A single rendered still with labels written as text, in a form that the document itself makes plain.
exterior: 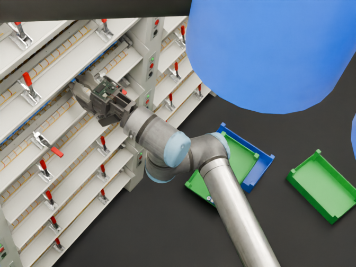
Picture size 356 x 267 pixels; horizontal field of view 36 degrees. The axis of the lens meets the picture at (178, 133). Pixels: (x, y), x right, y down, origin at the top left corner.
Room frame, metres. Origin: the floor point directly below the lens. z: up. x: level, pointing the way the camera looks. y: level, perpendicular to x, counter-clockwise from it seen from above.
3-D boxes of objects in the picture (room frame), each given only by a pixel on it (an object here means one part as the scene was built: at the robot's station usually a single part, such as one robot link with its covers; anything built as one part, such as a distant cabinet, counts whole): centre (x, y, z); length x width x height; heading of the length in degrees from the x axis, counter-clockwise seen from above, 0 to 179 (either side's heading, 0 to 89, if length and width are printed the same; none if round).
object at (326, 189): (1.32, -0.73, 0.04); 0.30 x 0.20 x 0.08; 50
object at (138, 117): (0.79, 0.11, 1.03); 0.10 x 0.05 x 0.09; 155
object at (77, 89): (0.85, 0.29, 1.04); 0.09 x 0.03 x 0.06; 69
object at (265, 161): (1.37, -0.29, 0.04); 0.30 x 0.20 x 0.08; 65
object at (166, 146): (0.76, 0.03, 1.02); 0.12 x 0.09 x 0.10; 65
